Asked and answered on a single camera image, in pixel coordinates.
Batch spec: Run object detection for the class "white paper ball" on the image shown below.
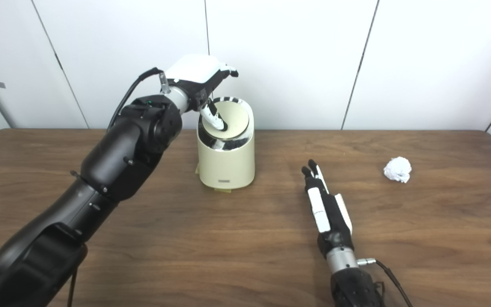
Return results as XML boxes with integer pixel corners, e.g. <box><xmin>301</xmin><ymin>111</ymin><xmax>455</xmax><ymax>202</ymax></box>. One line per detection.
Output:
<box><xmin>383</xmin><ymin>157</ymin><xmax>412</xmax><ymax>184</ymax></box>

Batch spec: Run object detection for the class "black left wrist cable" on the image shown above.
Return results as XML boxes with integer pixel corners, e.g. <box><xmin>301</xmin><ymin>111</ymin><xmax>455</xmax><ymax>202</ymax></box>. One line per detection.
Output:
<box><xmin>107</xmin><ymin>67</ymin><xmax>172</xmax><ymax>130</ymax></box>

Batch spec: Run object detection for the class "cream-colored round bin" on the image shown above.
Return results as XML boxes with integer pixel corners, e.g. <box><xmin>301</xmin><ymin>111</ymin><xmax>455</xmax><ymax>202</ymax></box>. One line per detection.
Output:
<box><xmin>197</xmin><ymin>96</ymin><xmax>256</xmax><ymax>190</ymax></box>

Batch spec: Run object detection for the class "cream round bin lid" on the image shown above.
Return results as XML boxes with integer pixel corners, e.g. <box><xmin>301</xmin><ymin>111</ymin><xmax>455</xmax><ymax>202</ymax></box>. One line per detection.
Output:
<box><xmin>203</xmin><ymin>101</ymin><xmax>250</xmax><ymax>140</ymax></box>

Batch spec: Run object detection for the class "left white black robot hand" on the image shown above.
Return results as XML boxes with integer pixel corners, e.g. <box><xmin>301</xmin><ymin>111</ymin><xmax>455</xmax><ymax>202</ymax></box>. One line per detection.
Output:
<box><xmin>167</xmin><ymin>54</ymin><xmax>239</xmax><ymax>132</ymax></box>

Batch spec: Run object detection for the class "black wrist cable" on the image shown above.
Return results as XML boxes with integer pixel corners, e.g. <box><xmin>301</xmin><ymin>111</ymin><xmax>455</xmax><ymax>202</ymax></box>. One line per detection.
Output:
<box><xmin>107</xmin><ymin>67</ymin><xmax>172</xmax><ymax>130</ymax></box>
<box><xmin>358</xmin><ymin>258</ymin><xmax>414</xmax><ymax>307</ymax></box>

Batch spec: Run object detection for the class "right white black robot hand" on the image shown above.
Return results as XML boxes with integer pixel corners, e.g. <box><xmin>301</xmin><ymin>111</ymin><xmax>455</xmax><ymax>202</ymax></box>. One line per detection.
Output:
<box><xmin>301</xmin><ymin>159</ymin><xmax>353</xmax><ymax>258</ymax></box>

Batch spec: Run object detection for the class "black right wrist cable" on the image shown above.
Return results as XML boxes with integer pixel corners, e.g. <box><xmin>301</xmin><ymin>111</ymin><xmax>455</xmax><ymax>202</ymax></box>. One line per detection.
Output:
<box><xmin>358</xmin><ymin>258</ymin><xmax>414</xmax><ymax>307</ymax></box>

